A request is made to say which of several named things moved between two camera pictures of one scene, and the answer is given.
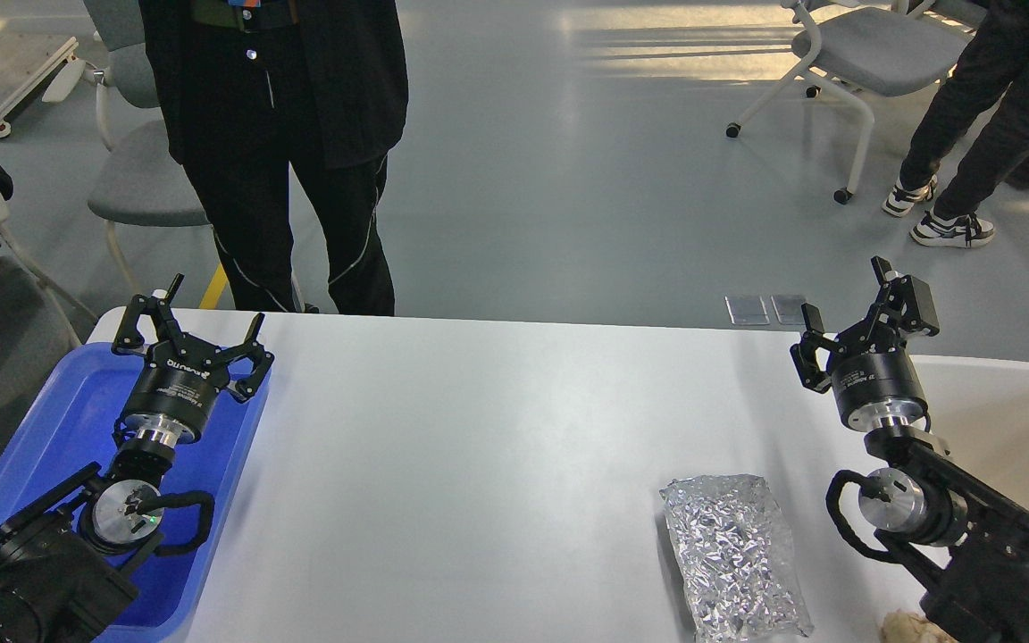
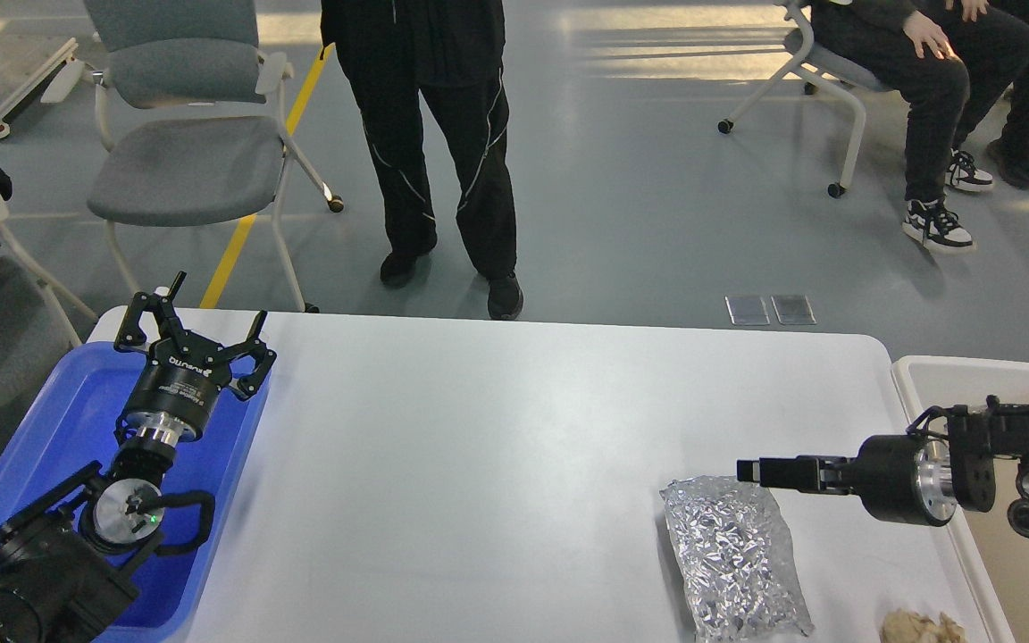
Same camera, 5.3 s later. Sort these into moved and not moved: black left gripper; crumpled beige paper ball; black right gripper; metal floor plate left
Moved: black right gripper
Not moved: black left gripper; metal floor plate left; crumpled beige paper ball
